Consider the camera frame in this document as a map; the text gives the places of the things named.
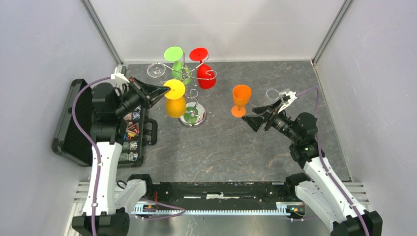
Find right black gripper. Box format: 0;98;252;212
241;98;300;143

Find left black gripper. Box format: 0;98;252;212
113;77;170;118

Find clear wine glass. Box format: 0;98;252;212
265;88;281;103
147;62;166;78

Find yellow wine glass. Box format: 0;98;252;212
163;79;186;118

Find clear wine glass front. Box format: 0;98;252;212
265;88;281;103

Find orange wine glass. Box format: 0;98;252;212
231;85;252;118

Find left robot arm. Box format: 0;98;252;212
71;77;171;236

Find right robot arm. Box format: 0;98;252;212
242;101;383;236

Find green wine glass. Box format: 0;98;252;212
164;46;191;85

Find chrome wine glass rack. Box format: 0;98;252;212
160;53;207;127

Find red wine glass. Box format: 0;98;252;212
189;47;217;89

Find black poker chip case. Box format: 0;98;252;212
51;79;158;168

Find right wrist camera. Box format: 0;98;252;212
278;88;297;113

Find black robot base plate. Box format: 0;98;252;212
145;181;305;211

